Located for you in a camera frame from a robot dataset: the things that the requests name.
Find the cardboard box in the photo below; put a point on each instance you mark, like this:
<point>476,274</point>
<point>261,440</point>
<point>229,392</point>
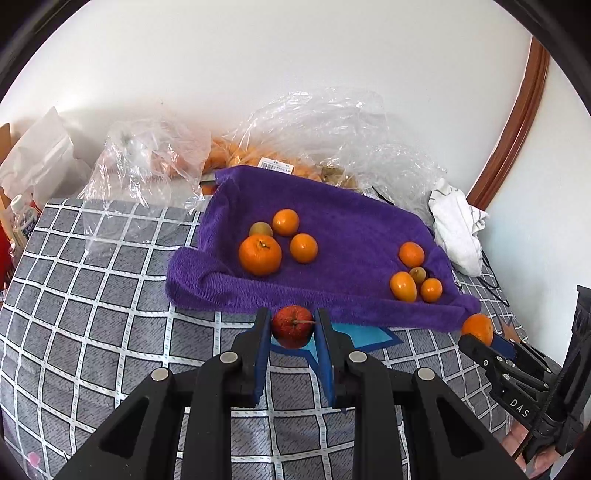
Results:
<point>4,138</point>

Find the red box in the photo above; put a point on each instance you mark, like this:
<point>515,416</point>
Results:
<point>4,249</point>

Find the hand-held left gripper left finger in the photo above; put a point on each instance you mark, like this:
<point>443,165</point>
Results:
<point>263,357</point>

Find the large orange tangerine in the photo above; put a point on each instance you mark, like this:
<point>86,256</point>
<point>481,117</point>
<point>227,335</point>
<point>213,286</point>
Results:
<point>260,255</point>

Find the white plastic bag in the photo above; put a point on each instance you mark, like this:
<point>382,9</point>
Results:
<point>41,157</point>

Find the pile of bagged oranges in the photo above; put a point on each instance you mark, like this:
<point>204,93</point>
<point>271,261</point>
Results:
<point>240,154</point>

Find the greenish brown round fruit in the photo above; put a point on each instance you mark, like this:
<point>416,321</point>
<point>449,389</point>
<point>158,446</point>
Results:
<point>418,274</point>
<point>259,228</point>

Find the white plastic bottle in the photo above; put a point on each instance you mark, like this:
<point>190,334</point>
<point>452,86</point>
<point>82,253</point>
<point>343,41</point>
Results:
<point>21,221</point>

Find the clear plastic bag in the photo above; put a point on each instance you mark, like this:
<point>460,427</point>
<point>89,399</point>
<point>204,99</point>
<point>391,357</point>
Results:
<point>300,124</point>
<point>138,157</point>
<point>401,170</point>

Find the oval small orange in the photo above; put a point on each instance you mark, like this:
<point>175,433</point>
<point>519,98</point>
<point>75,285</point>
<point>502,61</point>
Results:
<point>403,286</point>

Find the person's right hand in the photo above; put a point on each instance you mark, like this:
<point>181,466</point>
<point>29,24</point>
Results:
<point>515,445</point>

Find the grey checked bed sheet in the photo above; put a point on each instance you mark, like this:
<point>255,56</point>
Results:
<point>92,300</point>

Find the bagged brown fruits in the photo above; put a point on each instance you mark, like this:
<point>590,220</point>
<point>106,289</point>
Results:
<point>332,174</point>

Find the purple towel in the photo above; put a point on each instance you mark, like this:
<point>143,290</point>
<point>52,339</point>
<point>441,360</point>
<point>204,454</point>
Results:
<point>351,221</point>

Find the brown wooden door frame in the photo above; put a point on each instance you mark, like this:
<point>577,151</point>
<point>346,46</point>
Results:
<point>521,115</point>

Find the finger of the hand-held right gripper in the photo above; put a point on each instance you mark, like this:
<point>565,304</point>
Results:
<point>503,345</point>
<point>482,355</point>

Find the white towel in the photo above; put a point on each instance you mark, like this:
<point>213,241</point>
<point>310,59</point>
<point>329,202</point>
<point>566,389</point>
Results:
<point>457,230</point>

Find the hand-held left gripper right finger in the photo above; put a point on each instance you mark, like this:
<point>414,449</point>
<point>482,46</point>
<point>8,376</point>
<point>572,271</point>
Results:
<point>323,357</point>

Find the red apple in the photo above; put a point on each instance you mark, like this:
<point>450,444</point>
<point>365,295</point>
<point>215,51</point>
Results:
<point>291,328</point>

